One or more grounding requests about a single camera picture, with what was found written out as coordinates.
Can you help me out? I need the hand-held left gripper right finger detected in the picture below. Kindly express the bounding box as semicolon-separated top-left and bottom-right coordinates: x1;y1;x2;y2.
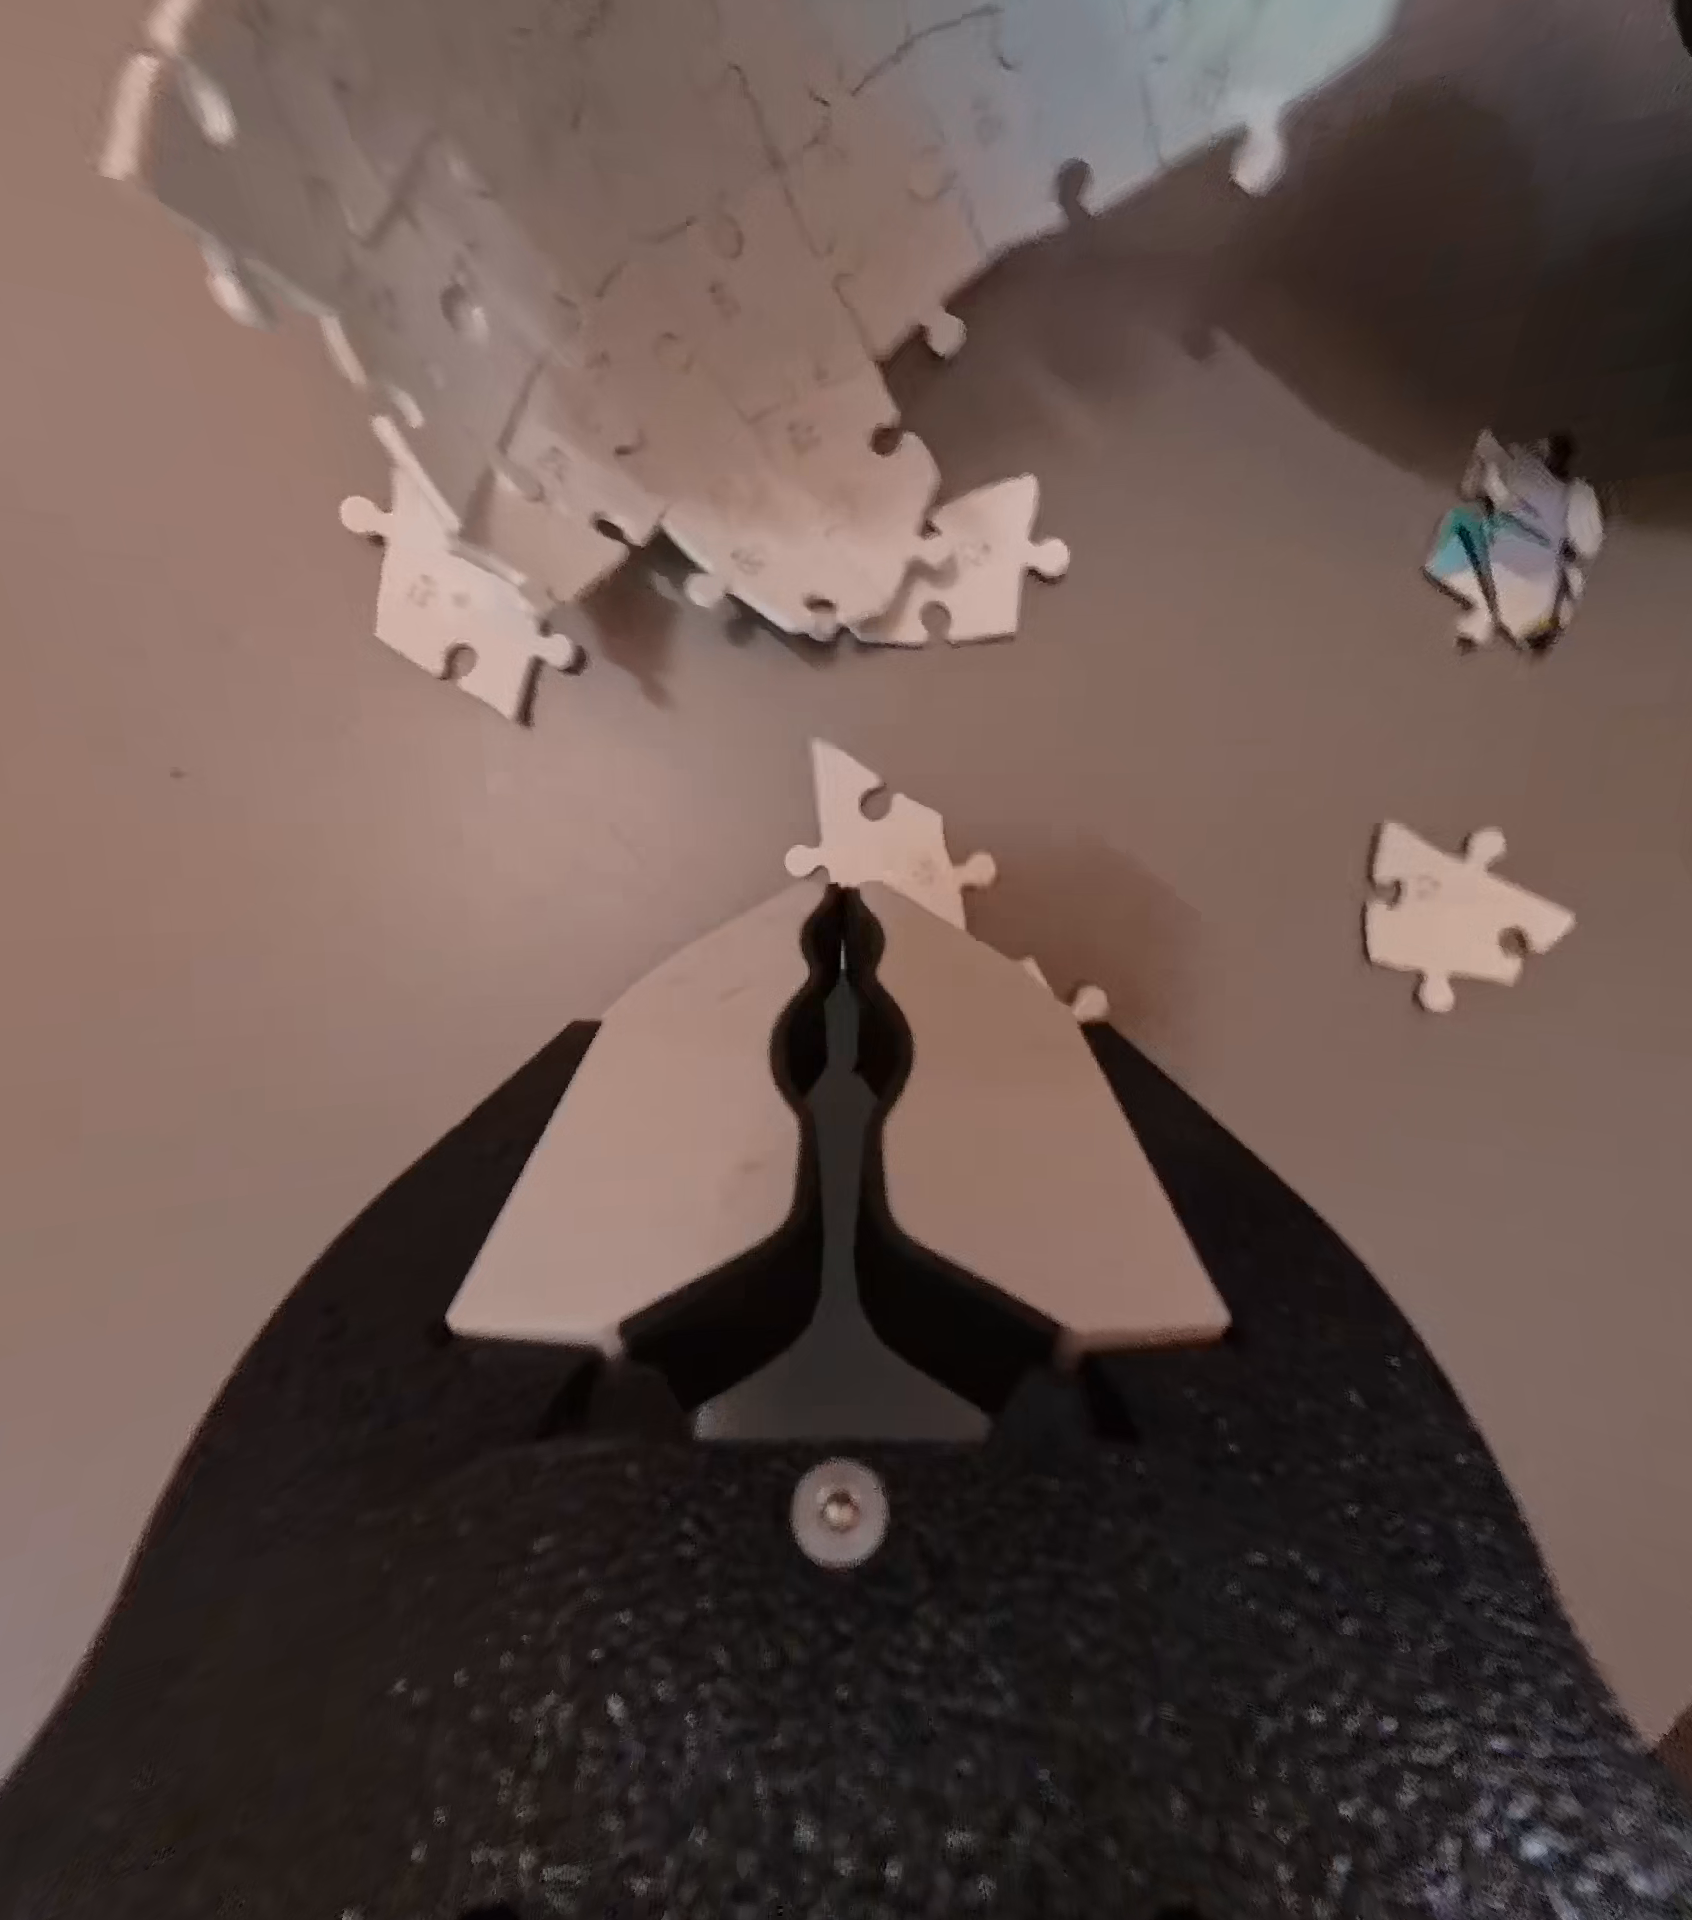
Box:
845;884;1234;1416

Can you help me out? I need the white puzzle piece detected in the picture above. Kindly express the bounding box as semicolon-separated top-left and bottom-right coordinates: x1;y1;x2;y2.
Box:
845;468;1075;653
783;734;1113;1029
1359;816;1580;1017
335;464;586;729

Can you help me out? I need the printed loose puzzle piece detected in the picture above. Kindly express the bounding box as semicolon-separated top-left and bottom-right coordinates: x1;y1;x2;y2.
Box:
1421;427;1610;657

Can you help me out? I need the partly built puzzle ball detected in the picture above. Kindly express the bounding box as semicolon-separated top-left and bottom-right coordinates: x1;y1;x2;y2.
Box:
96;0;1407;648

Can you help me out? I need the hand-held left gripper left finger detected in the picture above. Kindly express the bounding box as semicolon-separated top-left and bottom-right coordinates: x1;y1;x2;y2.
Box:
444;878;849;1408

